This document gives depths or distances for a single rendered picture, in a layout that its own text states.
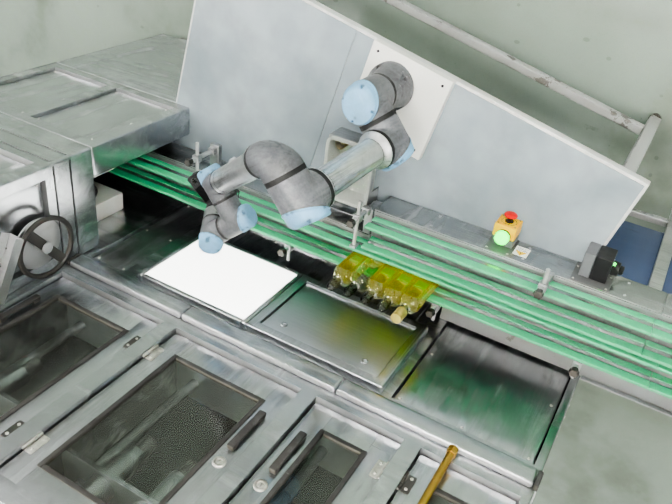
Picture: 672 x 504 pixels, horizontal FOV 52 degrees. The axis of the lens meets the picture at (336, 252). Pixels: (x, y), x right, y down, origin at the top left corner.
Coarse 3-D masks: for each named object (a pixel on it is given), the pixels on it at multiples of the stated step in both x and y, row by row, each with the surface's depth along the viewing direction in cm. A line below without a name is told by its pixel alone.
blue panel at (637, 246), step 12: (624, 228) 236; (636, 228) 237; (648, 228) 238; (612, 240) 228; (624, 240) 229; (636, 240) 230; (648, 240) 231; (660, 240) 232; (624, 252) 222; (636, 252) 223; (648, 252) 224; (624, 264) 216; (636, 264) 217; (648, 264) 217; (624, 276) 210; (636, 276) 211; (648, 276) 211
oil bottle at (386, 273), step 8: (384, 264) 221; (376, 272) 216; (384, 272) 217; (392, 272) 217; (368, 280) 213; (376, 280) 213; (384, 280) 213; (368, 288) 212; (376, 288) 211; (376, 296) 212
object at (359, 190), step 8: (336, 136) 225; (328, 144) 227; (352, 144) 222; (328, 152) 229; (336, 152) 233; (328, 160) 231; (368, 176) 224; (352, 184) 238; (360, 184) 236; (368, 184) 226; (344, 192) 238; (352, 192) 238; (360, 192) 237; (368, 192) 228; (336, 200) 235; (344, 200) 234; (352, 200) 234
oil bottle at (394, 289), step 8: (400, 272) 218; (408, 272) 219; (392, 280) 214; (400, 280) 214; (408, 280) 215; (384, 288) 211; (392, 288) 210; (400, 288) 211; (384, 296) 210; (392, 296) 209; (400, 296) 210; (392, 304) 210
